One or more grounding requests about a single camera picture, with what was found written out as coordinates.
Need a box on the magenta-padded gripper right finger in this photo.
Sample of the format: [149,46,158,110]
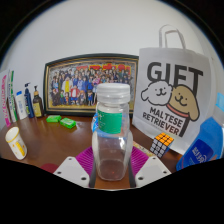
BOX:
[128,146,172,188]

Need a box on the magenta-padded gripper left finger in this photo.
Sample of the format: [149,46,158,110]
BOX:
[53,145,97,188]

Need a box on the clear plastic bottle white cap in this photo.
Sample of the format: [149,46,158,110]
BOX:
[91,82,134,182]

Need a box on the flat round red coaster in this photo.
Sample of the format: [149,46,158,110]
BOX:
[40,162,60,174]

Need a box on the colourful puzzle cube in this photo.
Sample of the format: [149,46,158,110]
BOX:
[149,132,175,159]

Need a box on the small green box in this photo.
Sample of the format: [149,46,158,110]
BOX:
[45,114,63,123]
[59,117,77,130]

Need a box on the blue detergent bottle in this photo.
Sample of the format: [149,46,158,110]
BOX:
[175,92,224,172]

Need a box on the amber pump bottle yellow label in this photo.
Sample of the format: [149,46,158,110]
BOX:
[32,85,45,119]

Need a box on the dark blue pump bottle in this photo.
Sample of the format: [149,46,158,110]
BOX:
[23,82,35,119]

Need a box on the white printed gift bag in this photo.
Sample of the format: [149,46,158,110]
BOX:
[131,24,213,156]

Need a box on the white bottle blue cap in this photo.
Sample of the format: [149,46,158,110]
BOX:
[14,90,29,121]

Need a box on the framed group photo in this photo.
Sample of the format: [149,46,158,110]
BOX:
[42,53,140,117]

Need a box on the white and green book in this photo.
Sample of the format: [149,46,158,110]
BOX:
[7,69,19,123]

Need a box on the pink and white book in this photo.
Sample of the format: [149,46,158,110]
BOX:
[0,74,13,128]

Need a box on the white mug yellow handle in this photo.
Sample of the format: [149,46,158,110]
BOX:
[4,126,28,161]

